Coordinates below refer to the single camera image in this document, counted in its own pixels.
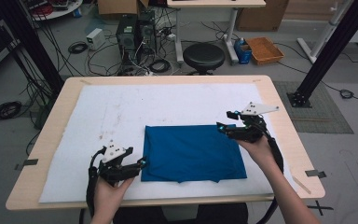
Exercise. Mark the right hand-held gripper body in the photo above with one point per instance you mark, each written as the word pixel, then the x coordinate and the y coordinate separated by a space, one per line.
pixel 250 129

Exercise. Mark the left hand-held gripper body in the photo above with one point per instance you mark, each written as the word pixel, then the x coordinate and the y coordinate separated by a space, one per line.
pixel 113 168

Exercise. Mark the blue t-shirt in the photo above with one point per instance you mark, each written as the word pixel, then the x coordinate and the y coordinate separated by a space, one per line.
pixel 192 152

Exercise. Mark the person's right hand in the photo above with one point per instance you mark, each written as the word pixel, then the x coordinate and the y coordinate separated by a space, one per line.
pixel 259 152

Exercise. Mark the person's left hand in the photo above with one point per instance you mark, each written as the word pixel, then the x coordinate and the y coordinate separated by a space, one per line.
pixel 110 199

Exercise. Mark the white felt mat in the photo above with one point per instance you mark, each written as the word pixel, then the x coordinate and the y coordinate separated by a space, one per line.
pixel 121 105

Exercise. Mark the blue box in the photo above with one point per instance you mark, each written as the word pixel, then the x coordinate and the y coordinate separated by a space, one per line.
pixel 243 53

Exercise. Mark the white table column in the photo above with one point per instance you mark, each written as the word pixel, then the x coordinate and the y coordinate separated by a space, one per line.
pixel 180 213

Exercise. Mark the black round stool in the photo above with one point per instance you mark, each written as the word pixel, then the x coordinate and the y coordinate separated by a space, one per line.
pixel 203 56

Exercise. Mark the orange tray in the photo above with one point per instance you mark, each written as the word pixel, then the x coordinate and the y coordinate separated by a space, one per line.
pixel 264 51

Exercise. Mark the grey floor mat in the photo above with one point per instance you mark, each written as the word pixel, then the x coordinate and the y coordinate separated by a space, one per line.
pixel 323 121

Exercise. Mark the thin wooden stick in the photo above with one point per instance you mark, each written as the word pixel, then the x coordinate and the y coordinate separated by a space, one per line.
pixel 301 185

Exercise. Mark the grey tape strip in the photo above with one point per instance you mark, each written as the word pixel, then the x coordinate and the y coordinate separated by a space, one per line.
pixel 28 162
pixel 315 173

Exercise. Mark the person's dark pants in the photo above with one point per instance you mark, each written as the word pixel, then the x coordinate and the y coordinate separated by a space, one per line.
pixel 220 214

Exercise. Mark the large cardboard box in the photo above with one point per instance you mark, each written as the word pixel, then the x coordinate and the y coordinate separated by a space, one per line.
pixel 261 15

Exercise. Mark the black tape cross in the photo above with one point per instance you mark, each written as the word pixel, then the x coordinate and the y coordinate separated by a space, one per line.
pixel 320 207

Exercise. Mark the white desk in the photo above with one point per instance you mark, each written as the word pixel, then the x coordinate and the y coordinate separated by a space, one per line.
pixel 214 3

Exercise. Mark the black computer tower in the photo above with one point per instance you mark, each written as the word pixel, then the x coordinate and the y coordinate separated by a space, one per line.
pixel 126 37
pixel 146 31

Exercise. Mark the white power supply box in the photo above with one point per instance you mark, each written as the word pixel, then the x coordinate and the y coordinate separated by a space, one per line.
pixel 95 39

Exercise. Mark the white metal stand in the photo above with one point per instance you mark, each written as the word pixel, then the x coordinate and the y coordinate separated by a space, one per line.
pixel 324 34

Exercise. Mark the small cardboard box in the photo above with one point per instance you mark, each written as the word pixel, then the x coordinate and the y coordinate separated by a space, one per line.
pixel 118 6

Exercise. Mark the round white table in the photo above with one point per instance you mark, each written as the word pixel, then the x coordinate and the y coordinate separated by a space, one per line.
pixel 56 12

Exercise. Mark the black frame post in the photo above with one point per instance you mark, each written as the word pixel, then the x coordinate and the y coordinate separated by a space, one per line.
pixel 332 53
pixel 34 49

